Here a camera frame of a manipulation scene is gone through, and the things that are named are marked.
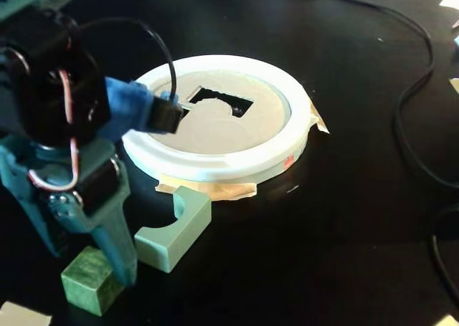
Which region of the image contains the light green arch block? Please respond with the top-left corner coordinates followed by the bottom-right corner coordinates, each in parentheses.
top-left (133, 186), bottom-right (212, 274)

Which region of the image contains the small beige masking tape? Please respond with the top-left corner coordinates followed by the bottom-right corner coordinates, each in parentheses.
top-left (307, 98), bottom-right (331, 135)

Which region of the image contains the wide beige masking tape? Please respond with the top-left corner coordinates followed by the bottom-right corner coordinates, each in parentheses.
top-left (154, 174), bottom-right (258, 201)

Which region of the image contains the black cylindrical camera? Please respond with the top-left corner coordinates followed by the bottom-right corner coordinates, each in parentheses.
top-left (148, 95), bottom-right (184, 135)

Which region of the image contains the short black cable loop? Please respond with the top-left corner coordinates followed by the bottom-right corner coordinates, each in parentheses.
top-left (430, 203), bottom-right (459, 305)

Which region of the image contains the cardboard insert with shape holes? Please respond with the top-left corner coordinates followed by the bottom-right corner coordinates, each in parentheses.
top-left (148, 69), bottom-right (290, 154)

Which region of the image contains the black camera cable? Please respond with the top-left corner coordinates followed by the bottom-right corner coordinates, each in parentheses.
top-left (75, 16), bottom-right (179, 107)

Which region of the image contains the white round container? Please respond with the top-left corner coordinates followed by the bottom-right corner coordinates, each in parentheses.
top-left (121, 54), bottom-right (312, 183)

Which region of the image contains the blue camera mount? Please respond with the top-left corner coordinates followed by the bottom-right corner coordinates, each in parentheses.
top-left (102, 75), bottom-right (161, 143)

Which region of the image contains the teal gripper with servo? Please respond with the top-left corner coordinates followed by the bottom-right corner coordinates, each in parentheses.
top-left (0, 134), bottom-right (138, 289)

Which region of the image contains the white paper sheet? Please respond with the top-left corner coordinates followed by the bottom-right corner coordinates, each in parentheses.
top-left (0, 302), bottom-right (53, 326)

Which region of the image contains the long black cable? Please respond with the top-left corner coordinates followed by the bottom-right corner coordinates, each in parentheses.
top-left (150, 0), bottom-right (459, 189)

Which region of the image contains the red white servo wire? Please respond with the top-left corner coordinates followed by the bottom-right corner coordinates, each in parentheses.
top-left (27, 136), bottom-right (80, 193)

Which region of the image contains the dark green wooden cube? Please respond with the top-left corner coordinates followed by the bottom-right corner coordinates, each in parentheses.
top-left (60, 246), bottom-right (125, 318)

